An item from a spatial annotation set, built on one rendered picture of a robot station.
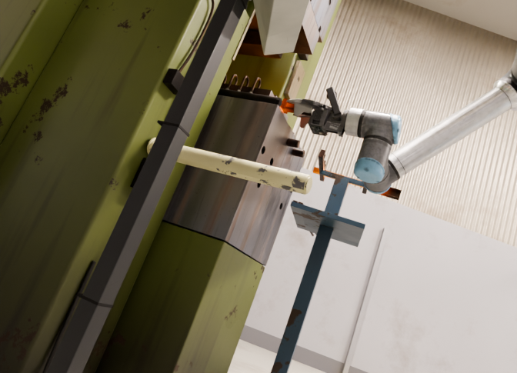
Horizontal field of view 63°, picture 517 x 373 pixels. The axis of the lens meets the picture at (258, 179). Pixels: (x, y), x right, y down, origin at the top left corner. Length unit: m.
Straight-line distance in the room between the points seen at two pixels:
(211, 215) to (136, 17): 0.61
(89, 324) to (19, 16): 0.98
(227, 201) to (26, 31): 0.75
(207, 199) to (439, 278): 3.15
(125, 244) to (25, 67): 0.78
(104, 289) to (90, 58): 0.76
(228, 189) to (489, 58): 4.18
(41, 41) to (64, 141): 0.35
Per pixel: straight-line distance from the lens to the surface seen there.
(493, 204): 4.53
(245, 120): 1.32
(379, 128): 1.34
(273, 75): 1.88
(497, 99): 1.55
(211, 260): 1.19
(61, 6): 1.50
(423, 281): 4.09
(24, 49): 1.42
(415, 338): 4.06
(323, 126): 1.39
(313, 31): 1.67
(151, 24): 1.29
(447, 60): 4.88
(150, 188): 0.80
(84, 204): 1.10
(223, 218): 1.21
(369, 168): 1.28
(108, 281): 0.79
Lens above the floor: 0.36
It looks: 15 degrees up
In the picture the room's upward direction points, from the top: 21 degrees clockwise
